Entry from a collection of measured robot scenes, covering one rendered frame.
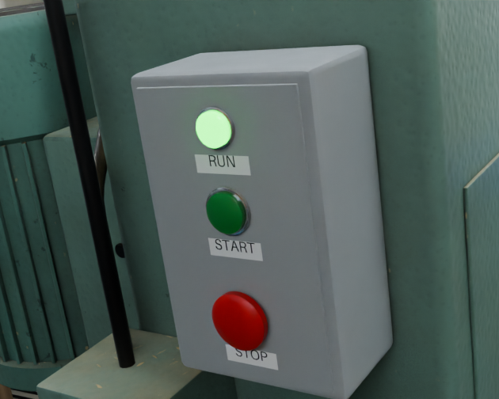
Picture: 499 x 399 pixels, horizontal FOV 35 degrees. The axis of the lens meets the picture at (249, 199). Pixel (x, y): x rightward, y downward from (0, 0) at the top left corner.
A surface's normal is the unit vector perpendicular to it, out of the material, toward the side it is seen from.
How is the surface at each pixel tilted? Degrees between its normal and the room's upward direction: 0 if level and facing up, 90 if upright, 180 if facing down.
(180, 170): 90
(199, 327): 90
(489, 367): 90
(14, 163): 90
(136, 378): 0
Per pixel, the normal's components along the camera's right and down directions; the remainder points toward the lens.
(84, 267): -0.53, 0.33
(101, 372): -0.14, -0.94
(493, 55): 0.84, 0.06
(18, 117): 0.15, 0.29
